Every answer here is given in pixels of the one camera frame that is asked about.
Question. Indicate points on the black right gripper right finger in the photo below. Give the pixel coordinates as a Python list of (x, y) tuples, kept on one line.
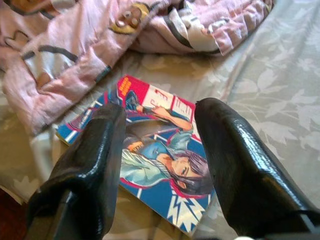
[(245, 170)]

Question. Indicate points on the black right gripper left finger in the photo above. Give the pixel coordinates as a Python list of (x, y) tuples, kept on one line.
[(82, 175)]

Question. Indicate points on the blue and pink comic book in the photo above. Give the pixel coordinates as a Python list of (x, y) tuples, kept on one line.
[(162, 155)]

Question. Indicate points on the pink cartoon animal blanket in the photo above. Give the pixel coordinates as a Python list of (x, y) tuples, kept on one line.
[(75, 50)]

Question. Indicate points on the bed with grey floral sheet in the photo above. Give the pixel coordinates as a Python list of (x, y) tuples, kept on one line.
[(275, 87)]

